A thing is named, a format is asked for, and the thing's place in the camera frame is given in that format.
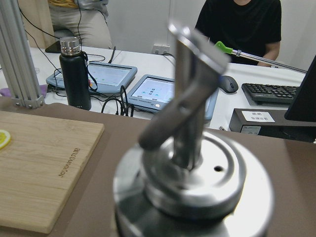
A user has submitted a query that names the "glass sauce bottle metal spout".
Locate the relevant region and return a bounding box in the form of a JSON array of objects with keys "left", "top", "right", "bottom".
[{"left": 113, "top": 22, "right": 274, "bottom": 237}]

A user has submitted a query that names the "blue teach pendant tablet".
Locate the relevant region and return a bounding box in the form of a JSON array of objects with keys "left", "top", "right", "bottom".
[
  {"left": 46, "top": 62, "right": 138, "bottom": 95},
  {"left": 124, "top": 74, "right": 219, "bottom": 120}
]

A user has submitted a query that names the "black computer mouse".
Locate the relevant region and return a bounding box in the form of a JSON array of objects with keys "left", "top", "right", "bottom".
[{"left": 219, "top": 76, "right": 239, "bottom": 94}]

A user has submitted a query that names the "black thermos bottle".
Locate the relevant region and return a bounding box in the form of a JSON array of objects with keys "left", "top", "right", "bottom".
[{"left": 59, "top": 37, "right": 91, "bottom": 111}]

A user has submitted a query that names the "black keyboard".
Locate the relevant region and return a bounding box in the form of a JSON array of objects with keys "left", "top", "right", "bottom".
[{"left": 241, "top": 83, "right": 299, "bottom": 105}]

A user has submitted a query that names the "bamboo cutting board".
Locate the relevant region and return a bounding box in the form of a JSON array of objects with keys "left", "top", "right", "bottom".
[{"left": 0, "top": 111, "right": 104, "bottom": 234}]

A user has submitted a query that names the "seated person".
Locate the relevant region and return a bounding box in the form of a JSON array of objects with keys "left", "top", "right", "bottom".
[{"left": 195, "top": 0, "right": 281, "bottom": 60}]

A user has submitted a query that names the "lemon slice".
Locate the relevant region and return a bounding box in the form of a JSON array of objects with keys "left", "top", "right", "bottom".
[{"left": 0, "top": 129, "right": 11, "bottom": 149}]

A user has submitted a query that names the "purple cloth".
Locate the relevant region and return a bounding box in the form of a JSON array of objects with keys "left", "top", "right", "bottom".
[{"left": 0, "top": 84, "right": 48, "bottom": 98}]

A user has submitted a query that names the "aluminium frame post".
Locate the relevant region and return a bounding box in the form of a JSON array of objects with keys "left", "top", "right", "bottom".
[{"left": 0, "top": 0, "right": 44, "bottom": 109}]

